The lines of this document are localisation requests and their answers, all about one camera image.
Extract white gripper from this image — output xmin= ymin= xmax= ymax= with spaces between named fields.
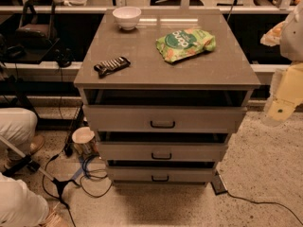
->
xmin=260 ymin=22 xmax=303 ymax=127

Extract grey top drawer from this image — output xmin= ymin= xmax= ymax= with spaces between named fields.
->
xmin=83 ymin=105 xmax=246 ymax=133

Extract grey drawer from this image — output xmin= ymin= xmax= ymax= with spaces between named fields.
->
xmin=106 ymin=166 xmax=215 ymax=183
xmin=97 ymin=142 xmax=227 ymax=162
xmin=83 ymin=105 xmax=246 ymax=133

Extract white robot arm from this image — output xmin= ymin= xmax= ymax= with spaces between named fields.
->
xmin=260 ymin=2 xmax=303 ymax=127

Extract grey drawer cabinet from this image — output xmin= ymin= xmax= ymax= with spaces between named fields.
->
xmin=74 ymin=8 xmax=259 ymax=171

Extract grey middle drawer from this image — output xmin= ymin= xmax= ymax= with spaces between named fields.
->
xmin=97 ymin=142 xmax=227 ymax=162

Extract grey bottom drawer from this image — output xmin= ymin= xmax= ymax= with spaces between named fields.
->
xmin=106 ymin=166 xmax=215 ymax=183

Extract green snack bag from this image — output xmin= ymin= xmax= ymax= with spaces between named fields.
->
xmin=155 ymin=28 xmax=216 ymax=63

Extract black power adapter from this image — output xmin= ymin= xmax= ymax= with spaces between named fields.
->
xmin=211 ymin=173 xmax=228 ymax=195

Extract white ceramic bowl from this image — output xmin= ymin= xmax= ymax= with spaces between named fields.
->
xmin=113 ymin=7 xmax=141 ymax=30

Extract dark chocolate bar wrapper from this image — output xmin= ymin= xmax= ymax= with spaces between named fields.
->
xmin=94 ymin=57 xmax=131 ymax=79

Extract white paper cup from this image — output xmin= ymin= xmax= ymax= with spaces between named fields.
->
xmin=72 ymin=127 xmax=95 ymax=155

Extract brown shoe upper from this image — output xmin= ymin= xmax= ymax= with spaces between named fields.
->
xmin=4 ymin=135 xmax=45 ymax=169

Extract brown shoe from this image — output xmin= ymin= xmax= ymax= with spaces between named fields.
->
xmin=4 ymin=135 xmax=45 ymax=169
xmin=39 ymin=209 xmax=69 ymax=227

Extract brown shoe lower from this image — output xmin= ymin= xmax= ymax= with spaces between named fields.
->
xmin=39 ymin=209 xmax=69 ymax=227

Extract person leg white trousers upper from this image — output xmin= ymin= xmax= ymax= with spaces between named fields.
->
xmin=0 ymin=107 xmax=38 ymax=163

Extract person leg white trousers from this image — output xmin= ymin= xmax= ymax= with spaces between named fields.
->
xmin=0 ymin=107 xmax=38 ymax=163
xmin=0 ymin=174 xmax=49 ymax=227

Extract grey tripod stick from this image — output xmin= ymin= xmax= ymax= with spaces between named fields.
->
xmin=0 ymin=136 xmax=79 ymax=209

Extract person leg white trousers lower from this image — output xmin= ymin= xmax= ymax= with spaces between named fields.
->
xmin=0 ymin=174 xmax=49 ymax=227

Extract black floor cable right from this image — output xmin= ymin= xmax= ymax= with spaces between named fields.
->
xmin=225 ymin=192 xmax=303 ymax=226

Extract black coiled floor cable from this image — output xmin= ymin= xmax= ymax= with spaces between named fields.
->
xmin=42 ymin=153 xmax=114 ymax=199

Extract dark bag with handles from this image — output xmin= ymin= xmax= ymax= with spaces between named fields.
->
xmin=15 ymin=0 xmax=57 ymax=49

